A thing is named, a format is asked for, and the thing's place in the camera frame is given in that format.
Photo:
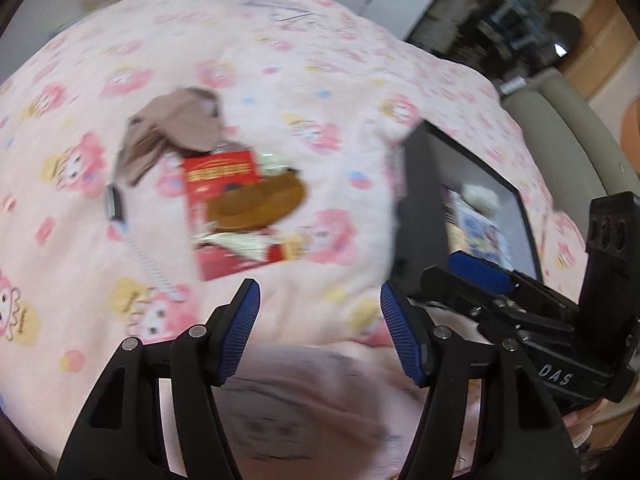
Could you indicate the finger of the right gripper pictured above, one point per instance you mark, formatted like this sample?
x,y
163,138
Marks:
x,y
480,272
511,301

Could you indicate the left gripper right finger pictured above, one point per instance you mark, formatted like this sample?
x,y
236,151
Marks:
x,y
520,433

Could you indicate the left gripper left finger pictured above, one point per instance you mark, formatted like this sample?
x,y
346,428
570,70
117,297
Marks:
x,y
118,433

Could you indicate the cartoon bead kit package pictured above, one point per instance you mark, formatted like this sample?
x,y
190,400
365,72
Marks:
x,y
481,236

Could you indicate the black open storage box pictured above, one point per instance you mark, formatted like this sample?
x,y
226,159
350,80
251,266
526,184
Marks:
x,y
434,166

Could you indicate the grey green sofa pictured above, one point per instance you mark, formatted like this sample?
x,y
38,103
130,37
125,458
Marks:
x,y
576,154

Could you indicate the pink pajama leg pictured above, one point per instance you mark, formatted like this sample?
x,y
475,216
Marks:
x,y
342,411

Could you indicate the red snack box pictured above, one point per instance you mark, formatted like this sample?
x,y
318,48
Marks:
x,y
220,254

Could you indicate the silver smart watch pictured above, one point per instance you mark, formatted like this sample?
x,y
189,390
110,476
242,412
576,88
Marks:
x,y
116,217

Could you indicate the dark display cabinet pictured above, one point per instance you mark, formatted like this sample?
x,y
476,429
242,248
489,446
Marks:
x,y
501,39

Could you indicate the pink cartoon print blanket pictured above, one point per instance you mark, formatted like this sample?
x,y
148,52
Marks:
x,y
328,92

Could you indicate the beige folded cloth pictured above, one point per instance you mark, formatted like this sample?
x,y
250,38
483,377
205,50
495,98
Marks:
x,y
187,121

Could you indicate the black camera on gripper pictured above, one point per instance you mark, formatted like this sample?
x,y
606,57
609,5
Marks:
x,y
608,324

